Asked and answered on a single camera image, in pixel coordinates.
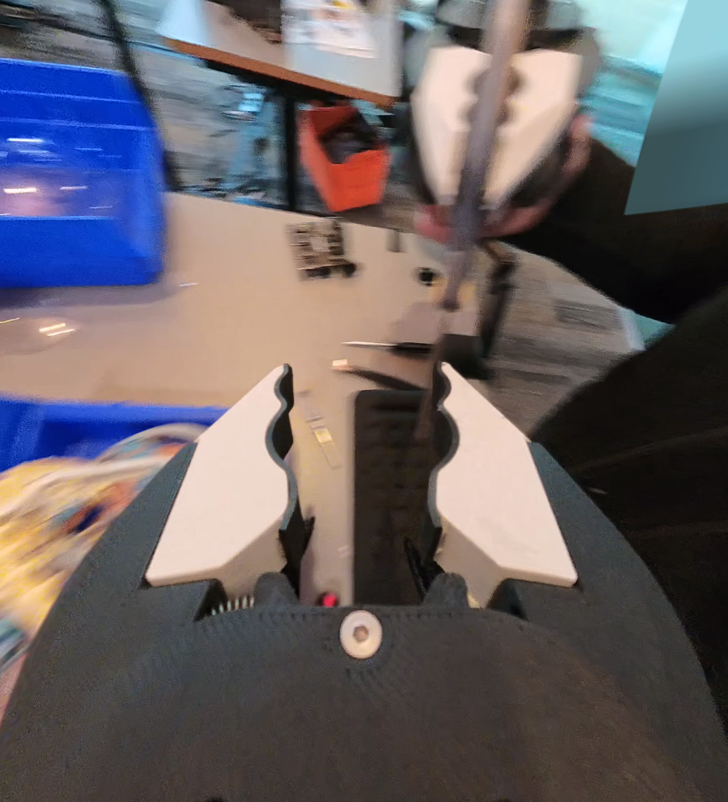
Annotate clear handled screwdriver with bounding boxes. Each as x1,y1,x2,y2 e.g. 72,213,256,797
304,391,344,469

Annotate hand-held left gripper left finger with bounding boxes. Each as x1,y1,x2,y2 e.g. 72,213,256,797
145,363,315,593

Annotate person's right hand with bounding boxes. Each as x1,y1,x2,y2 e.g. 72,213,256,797
414,116,593,242

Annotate orange storage bin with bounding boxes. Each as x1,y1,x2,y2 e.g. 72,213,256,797
298,105,393,214

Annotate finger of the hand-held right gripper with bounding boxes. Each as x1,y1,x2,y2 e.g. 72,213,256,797
411,49,488,208
482,51,584,209

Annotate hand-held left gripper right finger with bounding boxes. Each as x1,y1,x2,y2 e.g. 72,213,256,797
405,362,578,607

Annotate person's black clothing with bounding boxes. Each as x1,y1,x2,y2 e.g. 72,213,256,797
530,251,728,802

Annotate black tweezers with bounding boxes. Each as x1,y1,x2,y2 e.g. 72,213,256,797
331,359,429,391

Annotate plastic ball maze puzzle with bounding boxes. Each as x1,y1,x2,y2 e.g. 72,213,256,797
0,425,205,728

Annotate large blue plastic bin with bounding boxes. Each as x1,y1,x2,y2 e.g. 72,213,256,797
0,53,169,290

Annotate small blue plastic bin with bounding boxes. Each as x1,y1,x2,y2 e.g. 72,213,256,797
0,391,230,784

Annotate black dotted wrist rest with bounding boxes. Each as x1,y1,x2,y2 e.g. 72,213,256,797
351,388,448,605

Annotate grey orange handled scissors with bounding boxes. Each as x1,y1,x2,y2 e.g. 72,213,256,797
442,0,531,311

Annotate black handled screwdriver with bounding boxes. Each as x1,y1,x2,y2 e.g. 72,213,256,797
342,340,435,356

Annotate person's right forearm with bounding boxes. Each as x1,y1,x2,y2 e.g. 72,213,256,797
502,138,728,323

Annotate black hand grip exerciser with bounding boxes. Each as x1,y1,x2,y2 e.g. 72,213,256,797
285,219,360,281

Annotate grey wood edged table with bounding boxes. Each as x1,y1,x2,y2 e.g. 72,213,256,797
160,0,402,109

